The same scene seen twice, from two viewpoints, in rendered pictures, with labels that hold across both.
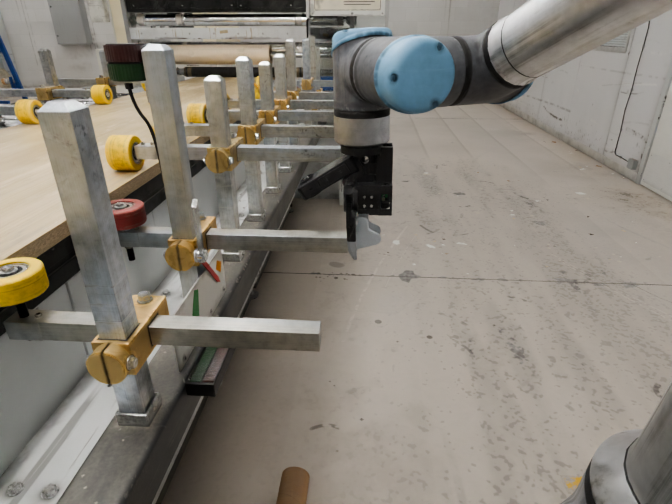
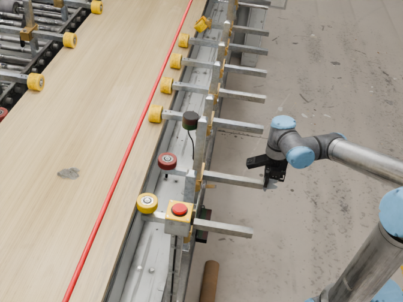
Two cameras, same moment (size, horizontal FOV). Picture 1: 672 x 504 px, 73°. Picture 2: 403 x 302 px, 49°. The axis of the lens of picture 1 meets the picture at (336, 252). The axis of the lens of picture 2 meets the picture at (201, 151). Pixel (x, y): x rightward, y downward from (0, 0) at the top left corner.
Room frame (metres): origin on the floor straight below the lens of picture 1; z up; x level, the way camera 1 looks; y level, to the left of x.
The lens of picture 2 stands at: (-0.61, 0.26, 2.16)
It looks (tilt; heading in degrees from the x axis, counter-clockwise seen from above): 41 degrees down; 0
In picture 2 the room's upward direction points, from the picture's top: 7 degrees clockwise
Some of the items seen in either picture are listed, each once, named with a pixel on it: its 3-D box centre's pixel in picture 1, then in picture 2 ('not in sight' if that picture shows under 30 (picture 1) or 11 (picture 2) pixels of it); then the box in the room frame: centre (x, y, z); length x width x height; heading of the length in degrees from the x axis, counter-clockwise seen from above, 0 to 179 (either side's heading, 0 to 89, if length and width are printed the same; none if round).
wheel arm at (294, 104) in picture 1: (285, 103); (225, 45); (1.77, 0.19, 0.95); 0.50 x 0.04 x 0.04; 86
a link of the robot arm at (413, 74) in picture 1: (406, 73); (298, 150); (0.65, -0.09, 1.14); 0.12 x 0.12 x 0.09; 23
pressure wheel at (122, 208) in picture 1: (126, 232); (167, 167); (0.78, 0.39, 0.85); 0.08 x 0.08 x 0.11
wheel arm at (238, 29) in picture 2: (311, 95); (240, 29); (2.01, 0.11, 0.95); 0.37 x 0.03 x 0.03; 86
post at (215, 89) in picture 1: (226, 189); (204, 138); (0.98, 0.25, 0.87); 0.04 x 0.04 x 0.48; 86
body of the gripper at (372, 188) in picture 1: (366, 178); (275, 165); (0.75, -0.05, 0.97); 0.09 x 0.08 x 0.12; 86
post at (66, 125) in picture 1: (112, 301); (186, 218); (0.48, 0.28, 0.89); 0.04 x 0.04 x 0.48; 86
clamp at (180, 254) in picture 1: (191, 242); (195, 176); (0.75, 0.26, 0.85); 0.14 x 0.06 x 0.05; 176
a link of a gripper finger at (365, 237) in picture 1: (364, 239); (270, 186); (0.74, -0.05, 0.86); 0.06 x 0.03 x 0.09; 86
